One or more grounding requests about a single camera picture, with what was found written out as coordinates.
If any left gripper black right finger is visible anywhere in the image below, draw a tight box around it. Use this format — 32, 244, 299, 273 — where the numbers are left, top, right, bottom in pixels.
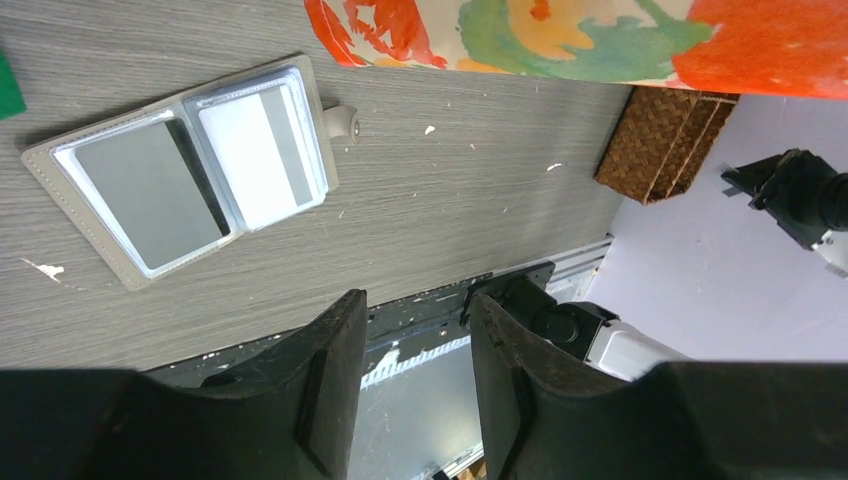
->
469, 295, 847, 479

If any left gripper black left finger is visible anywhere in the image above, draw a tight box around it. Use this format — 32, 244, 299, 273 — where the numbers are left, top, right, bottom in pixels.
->
1, 289, 367, 479

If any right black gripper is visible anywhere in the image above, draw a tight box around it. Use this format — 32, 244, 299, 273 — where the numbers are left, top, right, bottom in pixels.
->
721, 149, 847, 250

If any grey card holder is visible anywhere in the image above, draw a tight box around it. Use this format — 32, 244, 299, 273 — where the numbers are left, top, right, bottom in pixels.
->
21, 54, 360, 290

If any white credit card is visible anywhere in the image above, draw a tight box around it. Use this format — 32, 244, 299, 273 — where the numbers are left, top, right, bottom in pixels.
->
198, 87, 316, 231

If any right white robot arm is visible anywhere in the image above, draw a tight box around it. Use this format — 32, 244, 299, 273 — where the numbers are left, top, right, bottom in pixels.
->
471, 149, 847, 381

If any orange patterned hanging cloth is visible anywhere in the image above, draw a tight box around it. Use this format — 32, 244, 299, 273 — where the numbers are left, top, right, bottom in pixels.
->
305, 0, 847, 100

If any brown wicker basket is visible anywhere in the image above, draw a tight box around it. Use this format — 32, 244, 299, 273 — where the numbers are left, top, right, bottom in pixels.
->
594, 86, 740, 205

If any green cloth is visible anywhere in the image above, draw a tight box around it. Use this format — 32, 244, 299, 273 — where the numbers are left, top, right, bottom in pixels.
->
0, 54, 26, 120

